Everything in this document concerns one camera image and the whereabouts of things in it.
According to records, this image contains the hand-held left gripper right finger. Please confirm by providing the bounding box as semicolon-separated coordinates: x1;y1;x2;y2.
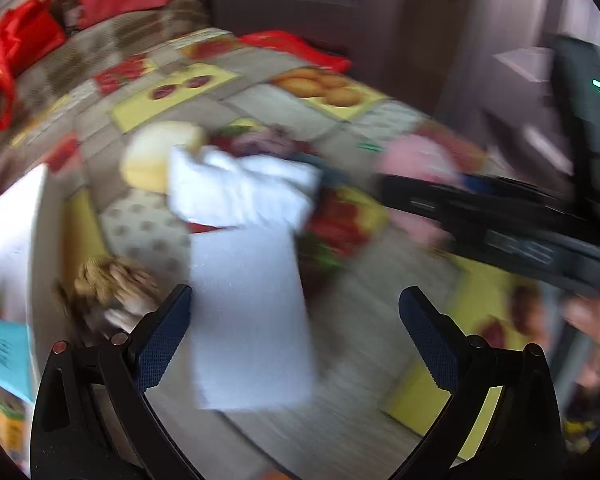
399;285;563;480

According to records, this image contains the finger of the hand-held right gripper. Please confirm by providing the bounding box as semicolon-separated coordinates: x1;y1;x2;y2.
379;172;600;252
446;220;600;294

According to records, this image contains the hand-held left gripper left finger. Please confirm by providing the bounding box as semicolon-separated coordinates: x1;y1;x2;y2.
30;284;203;480

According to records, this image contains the pink plush toy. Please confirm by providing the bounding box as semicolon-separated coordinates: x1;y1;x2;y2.
377;132;463;250

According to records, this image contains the white foam sheet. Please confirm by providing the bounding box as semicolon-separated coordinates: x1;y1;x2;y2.
189;224;317;411

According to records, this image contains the white cardboard box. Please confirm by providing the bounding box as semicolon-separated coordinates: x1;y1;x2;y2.
0;162;51;466

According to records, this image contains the yellow foam sponge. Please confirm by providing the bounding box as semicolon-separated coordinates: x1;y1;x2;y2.
120;121;208;193

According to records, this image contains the person's right hand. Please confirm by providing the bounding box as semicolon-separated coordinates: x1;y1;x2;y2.
562;295;600;391

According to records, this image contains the teal card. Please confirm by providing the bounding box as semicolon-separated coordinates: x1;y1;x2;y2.
0;320;34;404

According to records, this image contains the dark patterned cloth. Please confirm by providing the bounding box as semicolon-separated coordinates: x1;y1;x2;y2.
562;385;600;457

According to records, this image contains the red plastic bag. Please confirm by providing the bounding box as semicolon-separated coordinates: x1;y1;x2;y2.
240;31;353;73

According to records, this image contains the plaid blanket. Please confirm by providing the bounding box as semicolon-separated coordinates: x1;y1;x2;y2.
0;0;216;161

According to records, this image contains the red tote bag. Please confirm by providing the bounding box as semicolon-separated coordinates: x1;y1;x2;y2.
0;0;68;131

